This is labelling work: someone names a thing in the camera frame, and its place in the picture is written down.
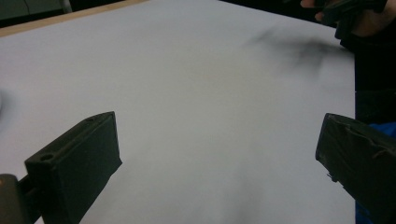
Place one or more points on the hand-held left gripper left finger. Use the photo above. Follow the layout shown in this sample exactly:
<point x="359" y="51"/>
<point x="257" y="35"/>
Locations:
<point x="74" y="168"/>

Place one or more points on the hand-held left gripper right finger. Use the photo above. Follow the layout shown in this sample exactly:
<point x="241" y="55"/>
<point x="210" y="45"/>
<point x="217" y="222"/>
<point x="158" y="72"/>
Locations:
<point x="361" y="158"/>

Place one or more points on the blue cloth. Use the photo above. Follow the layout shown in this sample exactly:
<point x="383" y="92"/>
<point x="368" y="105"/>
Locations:
<point x="384" y="129"/>

